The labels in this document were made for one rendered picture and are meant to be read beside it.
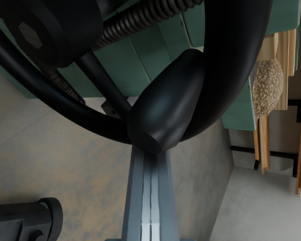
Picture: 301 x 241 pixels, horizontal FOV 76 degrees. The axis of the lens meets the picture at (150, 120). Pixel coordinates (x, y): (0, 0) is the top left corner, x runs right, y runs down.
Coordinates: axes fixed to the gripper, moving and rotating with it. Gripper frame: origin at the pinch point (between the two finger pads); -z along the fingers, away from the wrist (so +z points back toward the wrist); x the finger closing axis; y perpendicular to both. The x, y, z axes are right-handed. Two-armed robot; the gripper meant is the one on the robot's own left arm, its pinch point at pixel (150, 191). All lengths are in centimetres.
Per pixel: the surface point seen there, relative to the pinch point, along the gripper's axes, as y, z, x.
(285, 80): -12.7, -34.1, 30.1
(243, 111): -13.3, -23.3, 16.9
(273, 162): -263, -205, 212
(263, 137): -176, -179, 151
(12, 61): -1.3, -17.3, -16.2
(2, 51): -0.2, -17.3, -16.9
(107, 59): -8.8, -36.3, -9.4
